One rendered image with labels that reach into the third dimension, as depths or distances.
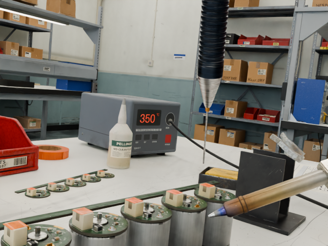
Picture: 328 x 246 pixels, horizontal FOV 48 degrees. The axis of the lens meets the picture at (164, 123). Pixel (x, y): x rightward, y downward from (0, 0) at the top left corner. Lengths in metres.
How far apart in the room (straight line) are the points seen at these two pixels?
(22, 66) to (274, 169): 2.65
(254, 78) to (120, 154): 4.07
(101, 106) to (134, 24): 5.45
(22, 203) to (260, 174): 0.23
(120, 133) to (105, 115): 0.12
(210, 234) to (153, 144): 0.41
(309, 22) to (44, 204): 1.92
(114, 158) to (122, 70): 5.61
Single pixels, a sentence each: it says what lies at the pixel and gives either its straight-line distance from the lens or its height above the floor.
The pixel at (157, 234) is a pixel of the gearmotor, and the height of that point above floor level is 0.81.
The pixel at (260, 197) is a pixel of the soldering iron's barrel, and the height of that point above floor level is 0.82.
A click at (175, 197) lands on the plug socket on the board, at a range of 0.19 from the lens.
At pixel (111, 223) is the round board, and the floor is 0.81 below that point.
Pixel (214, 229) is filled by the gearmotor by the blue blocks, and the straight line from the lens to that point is 0.22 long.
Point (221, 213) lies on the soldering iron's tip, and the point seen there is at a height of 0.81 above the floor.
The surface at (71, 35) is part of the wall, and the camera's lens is 6.10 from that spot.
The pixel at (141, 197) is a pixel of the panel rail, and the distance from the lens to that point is 0.20.
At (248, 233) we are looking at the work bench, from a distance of 0.35.
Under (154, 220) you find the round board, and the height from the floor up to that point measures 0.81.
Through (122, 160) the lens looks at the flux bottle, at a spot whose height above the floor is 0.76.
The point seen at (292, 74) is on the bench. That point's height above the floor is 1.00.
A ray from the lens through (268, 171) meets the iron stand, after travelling 0.37.
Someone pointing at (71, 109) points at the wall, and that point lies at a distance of 6.17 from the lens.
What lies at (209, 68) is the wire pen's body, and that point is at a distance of 0.16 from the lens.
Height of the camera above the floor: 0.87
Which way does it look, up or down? 6 degrees down
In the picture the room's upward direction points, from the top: 6 degrees clockwise
